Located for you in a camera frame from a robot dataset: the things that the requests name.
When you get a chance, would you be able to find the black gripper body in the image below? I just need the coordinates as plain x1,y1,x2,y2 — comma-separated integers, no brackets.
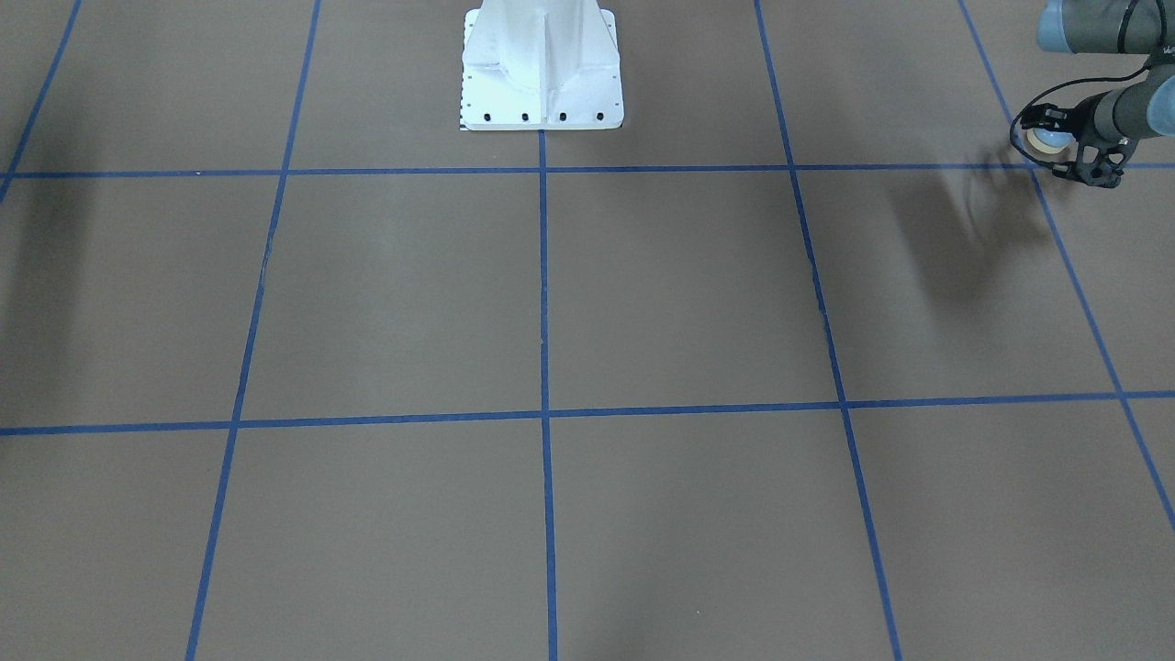
1048,99,1128,189

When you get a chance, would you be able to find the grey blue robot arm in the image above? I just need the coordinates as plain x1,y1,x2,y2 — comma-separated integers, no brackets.
1018,1,1174,188

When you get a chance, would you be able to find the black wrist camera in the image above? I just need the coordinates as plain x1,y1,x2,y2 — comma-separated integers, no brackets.
1014,104,1073,133

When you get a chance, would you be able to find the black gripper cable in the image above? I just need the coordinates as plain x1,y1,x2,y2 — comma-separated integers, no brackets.
1009,55,1175,168

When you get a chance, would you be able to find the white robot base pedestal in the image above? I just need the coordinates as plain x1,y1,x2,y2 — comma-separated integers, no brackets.
459,1,625,131

